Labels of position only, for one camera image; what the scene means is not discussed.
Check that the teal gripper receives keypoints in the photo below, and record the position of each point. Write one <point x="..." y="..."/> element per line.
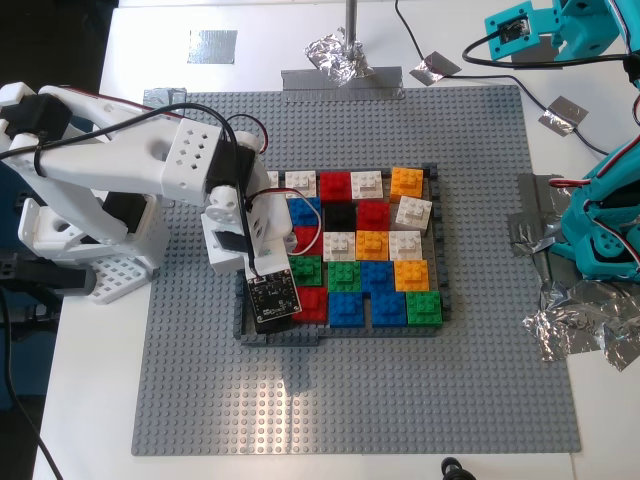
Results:
<point x="575" y="47"/>

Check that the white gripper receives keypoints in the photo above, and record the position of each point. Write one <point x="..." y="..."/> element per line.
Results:
<point x="278" y="216"/>

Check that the blue lego cube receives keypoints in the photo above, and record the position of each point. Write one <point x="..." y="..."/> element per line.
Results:
<point x="378" y="276"/>
<point x="302" y="209"/>
<point x="346" y="309"/>
<point x="387" y="309"/>

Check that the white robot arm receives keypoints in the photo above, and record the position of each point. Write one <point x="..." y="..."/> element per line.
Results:
<point x="125" y="160"/>

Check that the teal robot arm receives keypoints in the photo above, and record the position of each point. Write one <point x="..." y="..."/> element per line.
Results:
<point x="600" y="250"/>

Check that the red lego cube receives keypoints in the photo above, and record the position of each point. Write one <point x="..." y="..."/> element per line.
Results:
<point x="312" y="305"/>
<point x="306" y="236"/>
<point x="372" y="215"/>
<point x="335" y="185"/>

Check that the white lego cube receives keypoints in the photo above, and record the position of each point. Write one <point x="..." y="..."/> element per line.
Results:
<point x="405" y="245"/>
<point x="412" y="212"/>
<point x="300" y="181"/>
<point x="367" y="182"/>
<point x="340" y="245"/>
<point x="273" y="179"/>

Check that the green lego cube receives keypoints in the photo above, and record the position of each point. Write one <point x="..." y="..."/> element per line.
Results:
<point x="425" y="309"/>
<point x="345" y="276"/>
<point x="306" y="270"/>

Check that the yellow lego cube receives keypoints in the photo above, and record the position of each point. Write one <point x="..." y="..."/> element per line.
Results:
<point x="372" y="245"/>
<point x="407" y="181"/>
<point x="412" y="275"/>

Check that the grey tape patch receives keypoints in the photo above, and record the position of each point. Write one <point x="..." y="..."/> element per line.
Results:
<point x="532" y="55"/>

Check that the foil tape piece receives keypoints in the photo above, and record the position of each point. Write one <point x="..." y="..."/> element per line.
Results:
<point x="435" y="67"/>
<point x="562" y="115"/>

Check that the crumpled aluminium foil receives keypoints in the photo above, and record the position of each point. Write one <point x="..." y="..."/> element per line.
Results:
<point x="575" y="320"/>
<point x="340" y="62"/>

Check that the silver tape patch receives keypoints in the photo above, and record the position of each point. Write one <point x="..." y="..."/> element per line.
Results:
<point x="212" y="47"/>

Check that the grey lego baseplate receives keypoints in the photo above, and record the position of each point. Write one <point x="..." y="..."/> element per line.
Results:
<point x="350" y="400"/>

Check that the black table clamp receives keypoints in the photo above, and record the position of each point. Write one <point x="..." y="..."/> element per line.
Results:
<point x="75" y="280"/>

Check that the metal pole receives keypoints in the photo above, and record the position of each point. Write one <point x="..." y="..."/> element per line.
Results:
<point x="352" y="20"/>

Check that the black clamp knob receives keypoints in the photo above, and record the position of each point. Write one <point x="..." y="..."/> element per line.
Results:
<point x="455" y="469"/>

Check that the teal wrist camera module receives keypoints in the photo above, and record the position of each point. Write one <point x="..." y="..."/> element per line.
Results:
<point x="512" y="30"/>

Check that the black wrist camera board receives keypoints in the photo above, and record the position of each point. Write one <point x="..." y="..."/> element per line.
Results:
<point x="274" y="296"/>

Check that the grey duct tape strip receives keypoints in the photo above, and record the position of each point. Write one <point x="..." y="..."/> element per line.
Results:
<point x="535" y="200"/>
<point x="385" y="82"/>
<point x="165" y="96"/>

